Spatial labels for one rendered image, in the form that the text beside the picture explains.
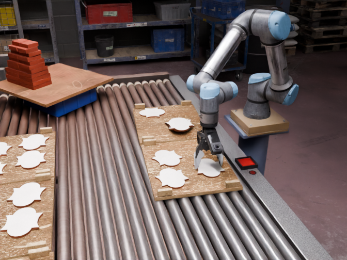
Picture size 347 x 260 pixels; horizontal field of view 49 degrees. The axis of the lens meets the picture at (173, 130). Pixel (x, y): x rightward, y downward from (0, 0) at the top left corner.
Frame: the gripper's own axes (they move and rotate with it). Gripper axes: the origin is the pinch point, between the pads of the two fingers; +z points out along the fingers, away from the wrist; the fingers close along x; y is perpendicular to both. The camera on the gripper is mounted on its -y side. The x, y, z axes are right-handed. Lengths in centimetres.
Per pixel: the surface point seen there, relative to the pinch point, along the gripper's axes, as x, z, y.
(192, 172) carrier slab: 7.5, 0.8, -1.0
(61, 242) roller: 59, 5, -29
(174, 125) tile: 7.5, -5.1, 36.0
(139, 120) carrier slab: 23, -3, 51
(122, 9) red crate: 1, -19, 442
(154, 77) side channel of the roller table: 5, -7, 117
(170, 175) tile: 17.3, 0.1, -3.0
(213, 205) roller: 4.7, 4.1, -21.2
